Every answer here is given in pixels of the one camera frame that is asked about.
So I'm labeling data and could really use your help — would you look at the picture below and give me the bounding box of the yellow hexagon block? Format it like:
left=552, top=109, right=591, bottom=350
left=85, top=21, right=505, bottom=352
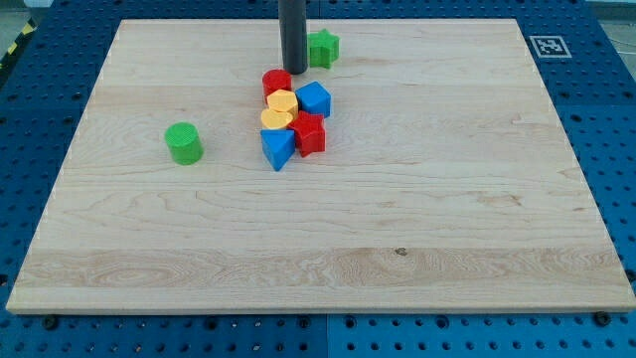
left=266, top=89, right=299, bottom=118

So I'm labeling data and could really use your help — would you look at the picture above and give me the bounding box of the blue cube block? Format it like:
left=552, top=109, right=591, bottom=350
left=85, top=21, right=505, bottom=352
left=295, top=82, right=332, bottom=118

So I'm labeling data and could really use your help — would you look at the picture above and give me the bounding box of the green cylinder block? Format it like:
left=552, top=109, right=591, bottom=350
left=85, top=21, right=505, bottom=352
left=164, top=122, right=204, bottom=165

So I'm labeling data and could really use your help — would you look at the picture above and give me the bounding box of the blue triangle block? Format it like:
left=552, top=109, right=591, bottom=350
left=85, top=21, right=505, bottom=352
left=260, top=129, right=295, bottom=171

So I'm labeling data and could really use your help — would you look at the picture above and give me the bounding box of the red cylinder block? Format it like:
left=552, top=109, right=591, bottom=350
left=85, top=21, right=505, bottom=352
left=261, top=69, right=292, bottom=101

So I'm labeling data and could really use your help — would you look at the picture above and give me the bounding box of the black bolt front left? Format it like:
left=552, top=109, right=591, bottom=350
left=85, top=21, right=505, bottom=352
left=41, top=315, right=59, bottom=331

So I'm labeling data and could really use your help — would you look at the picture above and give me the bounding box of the black bolt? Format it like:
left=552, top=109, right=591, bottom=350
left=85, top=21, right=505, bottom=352
left=593, top=311, right=612, bottom=327
left=41, top=315, right=59, bottom=331

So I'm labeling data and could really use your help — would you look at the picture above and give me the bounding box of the green star block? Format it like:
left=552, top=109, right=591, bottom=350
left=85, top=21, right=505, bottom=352
left=307, top=29, right=340, bottom=69

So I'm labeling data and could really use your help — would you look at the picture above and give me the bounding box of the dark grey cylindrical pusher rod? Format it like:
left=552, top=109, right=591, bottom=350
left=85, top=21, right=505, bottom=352
left=278, top=0, right=308, bottom=75

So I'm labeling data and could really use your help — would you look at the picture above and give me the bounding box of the yellow heart block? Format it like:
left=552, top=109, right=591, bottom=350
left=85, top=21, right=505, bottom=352
left=260, top=108, right=294, bottom=130

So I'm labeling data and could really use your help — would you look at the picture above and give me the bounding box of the light wooden board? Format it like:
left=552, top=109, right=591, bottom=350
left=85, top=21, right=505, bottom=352
left=7, top=19, right=635, bottom=314

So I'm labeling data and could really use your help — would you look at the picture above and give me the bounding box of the red star block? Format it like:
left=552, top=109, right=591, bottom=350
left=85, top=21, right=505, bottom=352
left=288, top=110, right=326, bottom=157

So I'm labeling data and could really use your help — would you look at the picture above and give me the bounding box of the white fiducial marker tag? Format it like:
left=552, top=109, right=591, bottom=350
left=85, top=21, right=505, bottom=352
left=530, top=35, right=571, bottom=59

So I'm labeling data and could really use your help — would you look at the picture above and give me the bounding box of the black bolt front right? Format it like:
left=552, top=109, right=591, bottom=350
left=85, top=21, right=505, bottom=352
left=593, top=311, right=612, bottom=327

